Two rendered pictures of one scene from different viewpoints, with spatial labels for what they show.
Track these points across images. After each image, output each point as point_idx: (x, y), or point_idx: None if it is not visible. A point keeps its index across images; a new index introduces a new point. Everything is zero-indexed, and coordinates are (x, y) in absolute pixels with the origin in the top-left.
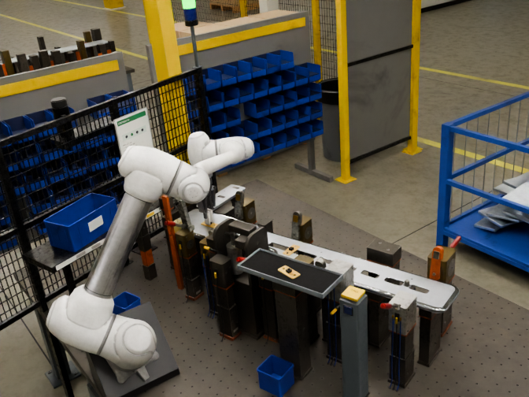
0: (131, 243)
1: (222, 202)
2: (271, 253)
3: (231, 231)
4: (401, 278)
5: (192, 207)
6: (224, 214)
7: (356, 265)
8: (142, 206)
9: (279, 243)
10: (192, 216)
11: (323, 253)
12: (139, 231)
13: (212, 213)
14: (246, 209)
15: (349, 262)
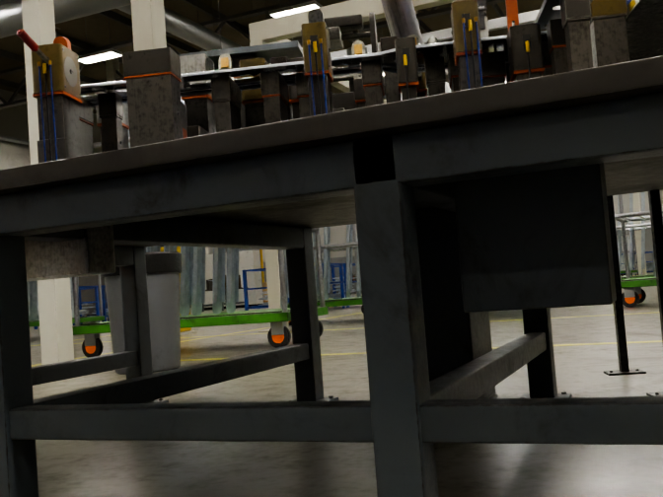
0: (388, 25)
1: (537, 17)
2: (278, 44)
3: (357, 30)
4: (118, 86)
5: (590, 31)
6: (506, 38)
7: (189, 79)
8: None
9: (331, 63)
10: (542, 39)
11: (249, 70)
12: (387, 12)
13: (479, 27)
14: (451, 21)
15: (184, 55)
